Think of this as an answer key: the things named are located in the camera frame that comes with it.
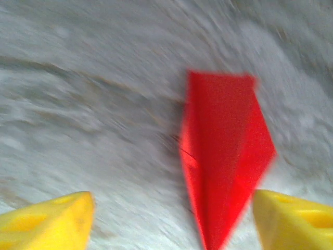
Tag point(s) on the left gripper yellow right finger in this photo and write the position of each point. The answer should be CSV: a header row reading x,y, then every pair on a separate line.
x,y
294,224

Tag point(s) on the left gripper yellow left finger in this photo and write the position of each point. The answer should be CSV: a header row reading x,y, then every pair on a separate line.
x,y
52,224

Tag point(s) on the red paper sheet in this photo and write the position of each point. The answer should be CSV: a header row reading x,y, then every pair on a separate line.
x,y
223,145

